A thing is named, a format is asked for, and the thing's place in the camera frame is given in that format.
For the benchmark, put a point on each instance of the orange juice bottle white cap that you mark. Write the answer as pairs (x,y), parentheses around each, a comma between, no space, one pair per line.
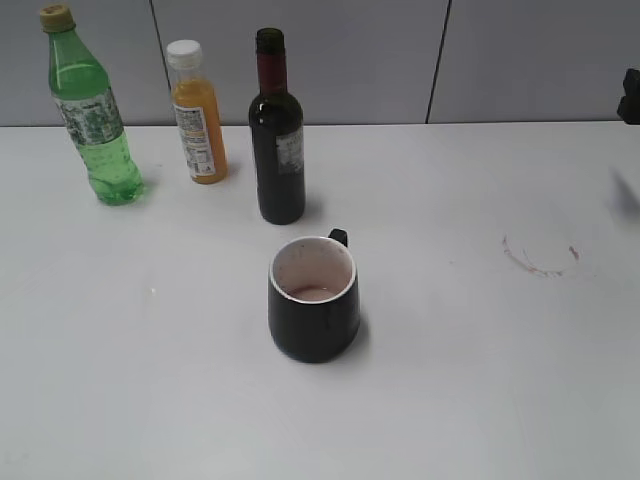
(197,114)

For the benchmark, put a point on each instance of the green plastic soda bottle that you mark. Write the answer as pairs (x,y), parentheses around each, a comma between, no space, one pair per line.
(82,92)

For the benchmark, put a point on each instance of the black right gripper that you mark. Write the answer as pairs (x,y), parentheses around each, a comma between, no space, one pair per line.
(628,109)

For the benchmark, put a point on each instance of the black mug white interior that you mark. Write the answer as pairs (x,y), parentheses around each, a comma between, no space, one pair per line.
(313,297)

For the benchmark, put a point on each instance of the dark red wine bottle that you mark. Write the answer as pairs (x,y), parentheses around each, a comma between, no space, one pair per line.
(276,123)

